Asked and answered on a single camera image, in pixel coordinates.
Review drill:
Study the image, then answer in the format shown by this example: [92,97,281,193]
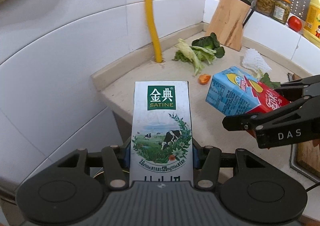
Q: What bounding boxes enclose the red drink carton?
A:
[243,75,292,139]

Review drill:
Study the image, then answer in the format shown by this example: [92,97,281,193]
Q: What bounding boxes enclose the large dark green leaves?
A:
[255,70,280,89]

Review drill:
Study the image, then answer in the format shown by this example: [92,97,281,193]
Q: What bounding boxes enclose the green white milk carton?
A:
[130,81,194,183]

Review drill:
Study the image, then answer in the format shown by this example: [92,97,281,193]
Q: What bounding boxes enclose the red tomato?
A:
[287,15,302,32]

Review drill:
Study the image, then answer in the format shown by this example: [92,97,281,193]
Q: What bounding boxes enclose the black kitchen scissors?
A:
[242,0,257,27]

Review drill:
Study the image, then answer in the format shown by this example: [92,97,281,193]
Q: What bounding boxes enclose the yellow oil bottle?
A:
[303,0,320,47]

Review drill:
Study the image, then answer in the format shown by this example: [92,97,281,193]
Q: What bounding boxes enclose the wooden knife block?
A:
[206,0,251,51]

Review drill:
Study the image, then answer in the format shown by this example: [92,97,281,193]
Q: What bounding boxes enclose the yellow gas pipe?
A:
[145,0,163,63]

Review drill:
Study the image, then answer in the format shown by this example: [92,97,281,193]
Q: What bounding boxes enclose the dark green leafy vegetable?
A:
[173,32,225,76]

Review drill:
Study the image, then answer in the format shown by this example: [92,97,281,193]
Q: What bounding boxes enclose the wooden cutting board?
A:
[290,72,320,183]

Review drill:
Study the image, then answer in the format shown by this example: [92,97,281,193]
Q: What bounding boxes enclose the orange lid pickle jar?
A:
[271,0,291,24]

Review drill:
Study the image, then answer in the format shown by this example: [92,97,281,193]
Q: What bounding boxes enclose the orange peel piece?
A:
[198,74,211,85]

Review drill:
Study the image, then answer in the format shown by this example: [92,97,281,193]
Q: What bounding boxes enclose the glass jar of pickles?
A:
[255,0,275,17]

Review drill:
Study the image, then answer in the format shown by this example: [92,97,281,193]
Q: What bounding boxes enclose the blue drink carton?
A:
[206,66,260,116]

